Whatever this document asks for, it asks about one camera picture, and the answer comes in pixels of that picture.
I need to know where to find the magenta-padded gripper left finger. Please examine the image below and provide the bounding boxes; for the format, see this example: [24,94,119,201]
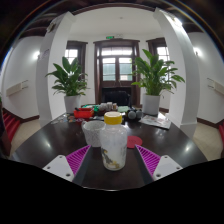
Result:
[42,144,93,188]

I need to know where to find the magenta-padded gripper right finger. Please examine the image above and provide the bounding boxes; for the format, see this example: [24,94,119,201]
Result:
[132,143,184,186]

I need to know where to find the clear bottle with yellow cap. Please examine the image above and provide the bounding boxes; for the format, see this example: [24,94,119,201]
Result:
[99,111,129,172]

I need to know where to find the white speckled mug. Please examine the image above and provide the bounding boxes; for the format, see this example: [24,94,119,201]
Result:
[81,120,106,148]

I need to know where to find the printed paper sheet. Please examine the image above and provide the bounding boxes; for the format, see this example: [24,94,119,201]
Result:
[138,114,172,130]

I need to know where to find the red plastic box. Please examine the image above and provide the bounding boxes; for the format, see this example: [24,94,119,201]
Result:
[73,107,96,120]

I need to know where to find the black chair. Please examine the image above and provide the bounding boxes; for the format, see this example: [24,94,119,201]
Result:
[100,87,132,107]

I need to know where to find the red carpeted stairs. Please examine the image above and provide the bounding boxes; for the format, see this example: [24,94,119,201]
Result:
[1,109,22,143]

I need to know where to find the small potted plant, white pot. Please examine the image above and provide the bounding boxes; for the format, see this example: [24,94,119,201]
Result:
[45,56,90,114]

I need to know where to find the large potted plant, white pot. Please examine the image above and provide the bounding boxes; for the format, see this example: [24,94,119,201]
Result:
[130,48,186,117]

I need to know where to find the dark wooden glazed door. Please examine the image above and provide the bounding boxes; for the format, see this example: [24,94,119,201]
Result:
[93,38,142,108]

